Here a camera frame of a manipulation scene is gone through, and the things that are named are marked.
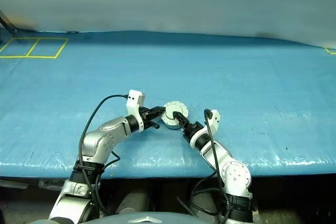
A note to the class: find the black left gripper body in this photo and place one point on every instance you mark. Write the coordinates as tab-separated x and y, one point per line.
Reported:
147	116

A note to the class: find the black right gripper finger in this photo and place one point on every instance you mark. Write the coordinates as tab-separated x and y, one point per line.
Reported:
182	120

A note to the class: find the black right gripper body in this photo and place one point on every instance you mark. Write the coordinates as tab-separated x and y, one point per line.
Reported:
193	129

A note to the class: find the silver round motor housing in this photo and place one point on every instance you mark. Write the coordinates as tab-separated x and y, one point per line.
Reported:
170	125

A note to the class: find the round hinged motor lid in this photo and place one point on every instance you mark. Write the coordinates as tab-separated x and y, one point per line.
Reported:
170	108

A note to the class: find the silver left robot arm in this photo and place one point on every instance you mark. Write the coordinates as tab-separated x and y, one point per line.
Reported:
99	140

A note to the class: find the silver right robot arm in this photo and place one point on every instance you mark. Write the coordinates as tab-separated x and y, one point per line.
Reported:
233	174

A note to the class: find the grey rounded shape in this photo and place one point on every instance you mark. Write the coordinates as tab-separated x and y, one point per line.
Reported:
132	201

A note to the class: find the grey robot torso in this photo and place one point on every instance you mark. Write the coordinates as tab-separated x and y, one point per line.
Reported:
147	218

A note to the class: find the small dark flat object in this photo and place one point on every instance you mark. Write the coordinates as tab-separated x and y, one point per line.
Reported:
73	32

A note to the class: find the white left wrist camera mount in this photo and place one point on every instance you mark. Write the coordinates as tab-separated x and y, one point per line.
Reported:
134	99

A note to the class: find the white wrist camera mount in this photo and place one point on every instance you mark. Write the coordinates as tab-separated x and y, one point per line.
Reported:
214	121
134	99

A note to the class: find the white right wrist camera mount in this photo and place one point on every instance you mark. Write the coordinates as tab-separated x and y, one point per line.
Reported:
214	121

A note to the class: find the dark metal frame bar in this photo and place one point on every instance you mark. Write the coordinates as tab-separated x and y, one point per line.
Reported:
8	23

